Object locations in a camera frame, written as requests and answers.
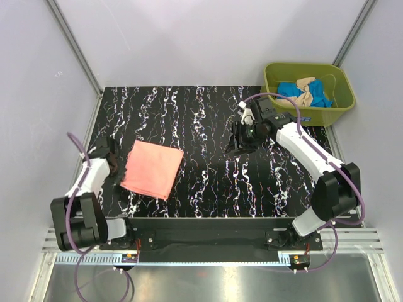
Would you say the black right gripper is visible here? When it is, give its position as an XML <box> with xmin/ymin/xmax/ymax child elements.
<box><xmin>224</xmin><ymin>121</ymin><xmax>268</xmax><ymax>157</ymax></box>

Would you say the pink t shirt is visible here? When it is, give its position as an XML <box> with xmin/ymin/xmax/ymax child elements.
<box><xmin>120</xmin><ymin>140</ymin><xmax>184</xmax><ymax>201</ymax></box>

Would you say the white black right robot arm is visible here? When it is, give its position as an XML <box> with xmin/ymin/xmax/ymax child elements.
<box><xmin>225</xmin><ymin>92</ymin><xmax>363</xmax><ymax>250</ymax></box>

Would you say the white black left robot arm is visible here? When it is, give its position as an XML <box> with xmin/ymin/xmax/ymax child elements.
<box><xmin>50</xmin><ymin>133</ymin><xmax>136</xmax><ymax>254</ymax></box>

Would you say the blue t shirt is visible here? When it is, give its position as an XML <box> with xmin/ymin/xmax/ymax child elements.
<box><xmin>276</xmin><ymin>79</ymin><xmax>334</xmax><ymax>108</ymax></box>

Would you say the olive green plastic bin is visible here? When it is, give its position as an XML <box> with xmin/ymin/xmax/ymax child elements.
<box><xmin>261</xmin><ymin>62</ymin><xmax>356</xmax><ymax>127</ymax></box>

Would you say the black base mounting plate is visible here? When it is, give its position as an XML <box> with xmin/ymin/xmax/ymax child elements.
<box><xmin>101</xmin><ymin>218</ymin><xmax>323</xmax><ymax>265</ymax></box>

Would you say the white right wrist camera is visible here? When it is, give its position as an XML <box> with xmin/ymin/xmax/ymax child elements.
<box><xmin>238</xmin><ymin>101</ymin><xmax>255</xmax><ymax>126</ymax></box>

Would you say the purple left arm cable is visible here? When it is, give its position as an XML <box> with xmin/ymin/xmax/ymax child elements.
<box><xmin>64</xmin><ymin>131</ymin><xmax>137</xmax><ymax>299</ymax></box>

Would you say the left slotted cable duct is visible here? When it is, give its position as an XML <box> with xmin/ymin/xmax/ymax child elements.
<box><xmin>55</xmin><ymin>253</ymin><xmax>139</xmax><ymax>266</ymax></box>

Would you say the slotted cable duct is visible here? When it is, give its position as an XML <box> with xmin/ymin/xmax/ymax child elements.
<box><xmin>278</xmin><ymin>252</ymin><xmax>310</xmax><ymax>270</ymax></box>
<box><xmin>55</xmin><ymin>253</ymin><xmax>139</xmax><ymax>266</ymax></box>

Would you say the right slotted cable duct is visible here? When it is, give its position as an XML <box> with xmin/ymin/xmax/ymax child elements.
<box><xmin>278</xmin><ymin>252</ymin><xmax>310</xmax><ymax>270</ymax></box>

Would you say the aluminium frame rail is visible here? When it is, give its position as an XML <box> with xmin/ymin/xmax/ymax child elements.
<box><xmin>41</xmin><ymin>228</ymin><xmax>383</xmax><ymax>254</ymax></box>

